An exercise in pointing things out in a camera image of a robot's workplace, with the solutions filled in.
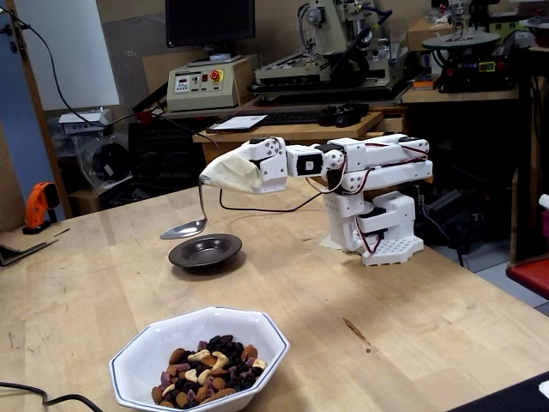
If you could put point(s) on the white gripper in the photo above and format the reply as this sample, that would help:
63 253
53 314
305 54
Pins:
271 168

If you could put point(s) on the bent metal spoon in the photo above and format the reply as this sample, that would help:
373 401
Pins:
184 231

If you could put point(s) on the white octagonal bowl blue rim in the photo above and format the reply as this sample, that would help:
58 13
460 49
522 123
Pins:
171 335

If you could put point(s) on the nut and raisin mix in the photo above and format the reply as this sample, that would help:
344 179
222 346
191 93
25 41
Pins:
206 373

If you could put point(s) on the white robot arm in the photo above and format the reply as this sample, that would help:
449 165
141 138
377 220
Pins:
386 171

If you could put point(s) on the brown plate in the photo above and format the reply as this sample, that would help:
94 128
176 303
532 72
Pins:
206 253

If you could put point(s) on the tablet with white screen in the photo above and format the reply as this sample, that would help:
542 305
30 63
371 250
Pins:
238 123

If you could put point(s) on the wooden desk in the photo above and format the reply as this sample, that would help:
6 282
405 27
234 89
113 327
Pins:
291 131

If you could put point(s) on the black plastic crate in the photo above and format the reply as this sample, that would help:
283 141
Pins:
163 150

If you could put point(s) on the black keyboard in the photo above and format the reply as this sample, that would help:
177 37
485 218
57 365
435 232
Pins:
296 116

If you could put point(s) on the beige control box red button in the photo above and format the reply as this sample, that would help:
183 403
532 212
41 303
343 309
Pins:
201 96

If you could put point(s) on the pale paper sheet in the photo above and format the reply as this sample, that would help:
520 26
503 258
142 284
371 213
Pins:
328 243

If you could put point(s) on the black computer mouse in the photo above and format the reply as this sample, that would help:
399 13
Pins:
349 119

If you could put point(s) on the clear plastic bag black item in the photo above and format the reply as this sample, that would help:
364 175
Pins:
109 161

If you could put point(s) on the black computer monitor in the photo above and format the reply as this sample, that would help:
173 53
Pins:
210 21

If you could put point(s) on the white power strip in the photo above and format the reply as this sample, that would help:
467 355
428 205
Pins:
83 122

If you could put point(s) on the beige milling machine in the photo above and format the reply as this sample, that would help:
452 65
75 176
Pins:
330 26

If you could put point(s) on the orange and black tool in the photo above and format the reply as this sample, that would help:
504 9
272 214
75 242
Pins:
38 204

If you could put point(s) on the white board panel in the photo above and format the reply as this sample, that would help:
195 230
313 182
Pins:
77 51

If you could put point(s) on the flat cardboard pieces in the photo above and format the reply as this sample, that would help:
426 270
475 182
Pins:
21 242

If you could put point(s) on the brown cardboard box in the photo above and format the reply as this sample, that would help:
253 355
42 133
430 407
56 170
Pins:
424 34

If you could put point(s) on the wooden workbench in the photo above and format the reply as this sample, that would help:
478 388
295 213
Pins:
463 95

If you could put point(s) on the black scroll saw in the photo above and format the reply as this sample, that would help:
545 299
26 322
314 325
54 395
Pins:
472 68

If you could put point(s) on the white object with pink edge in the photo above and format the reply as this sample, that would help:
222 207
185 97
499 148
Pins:
545 214

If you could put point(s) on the red padded chair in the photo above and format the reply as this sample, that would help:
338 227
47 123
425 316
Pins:
532 274

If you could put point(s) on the large black box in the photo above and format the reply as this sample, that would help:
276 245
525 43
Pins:
514 397

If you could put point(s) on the wooden post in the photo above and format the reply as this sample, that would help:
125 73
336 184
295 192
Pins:
38 120

